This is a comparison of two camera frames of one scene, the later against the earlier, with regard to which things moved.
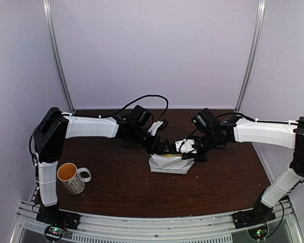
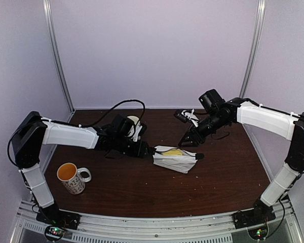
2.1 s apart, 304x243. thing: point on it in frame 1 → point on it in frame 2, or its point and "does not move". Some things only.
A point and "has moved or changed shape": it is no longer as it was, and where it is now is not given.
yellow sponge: [171, 155] does not move
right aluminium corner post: [251, 67] does not move
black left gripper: [153, 148] → [140, 151]
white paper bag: [173, 164] has moved or changed shape
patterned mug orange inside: [73, 178] does not move
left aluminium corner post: [57, 55] does not move
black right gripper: [202, 159] → [194, 135]
